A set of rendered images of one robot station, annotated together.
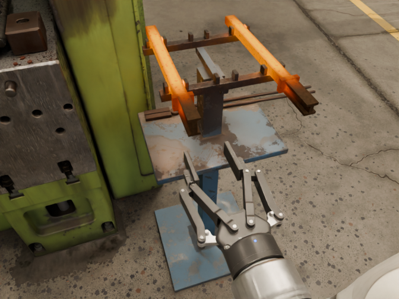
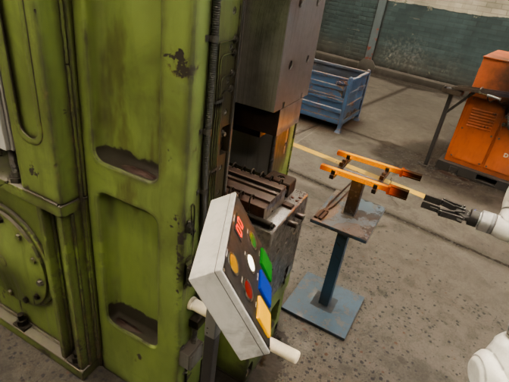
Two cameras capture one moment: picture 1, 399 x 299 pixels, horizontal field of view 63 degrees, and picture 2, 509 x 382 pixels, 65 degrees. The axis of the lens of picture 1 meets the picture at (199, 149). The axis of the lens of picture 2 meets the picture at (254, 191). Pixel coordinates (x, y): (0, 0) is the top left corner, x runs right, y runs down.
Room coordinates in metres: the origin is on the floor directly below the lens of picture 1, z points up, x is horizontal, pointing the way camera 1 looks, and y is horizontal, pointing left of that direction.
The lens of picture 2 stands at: (-0.15, 1.67, 1.77)
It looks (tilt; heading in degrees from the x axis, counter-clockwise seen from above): 29 degrees down; 314
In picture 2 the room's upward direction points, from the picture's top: 8 degrees clockwise
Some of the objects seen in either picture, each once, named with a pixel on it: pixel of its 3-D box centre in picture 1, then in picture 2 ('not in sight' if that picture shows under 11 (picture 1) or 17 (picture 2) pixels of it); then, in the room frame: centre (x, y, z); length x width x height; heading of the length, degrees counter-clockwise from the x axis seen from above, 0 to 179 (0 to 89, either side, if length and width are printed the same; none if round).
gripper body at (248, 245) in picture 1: (246, 241); (466, 215); (0.22, -0.07, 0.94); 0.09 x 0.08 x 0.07; 17
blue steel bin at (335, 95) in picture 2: not in sight; (316, 89); (3.22, -2.82, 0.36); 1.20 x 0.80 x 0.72; 15
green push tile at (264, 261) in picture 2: not in sight; (264, 264); (0.44, 0.96, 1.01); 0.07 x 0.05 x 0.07; 135
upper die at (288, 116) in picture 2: not in sight; (238, 101); (0.92, 0.69, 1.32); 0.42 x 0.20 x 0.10; 20
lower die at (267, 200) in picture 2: not in sight; (229, 186); (0.92, 0.69, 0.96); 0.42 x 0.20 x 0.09; 20
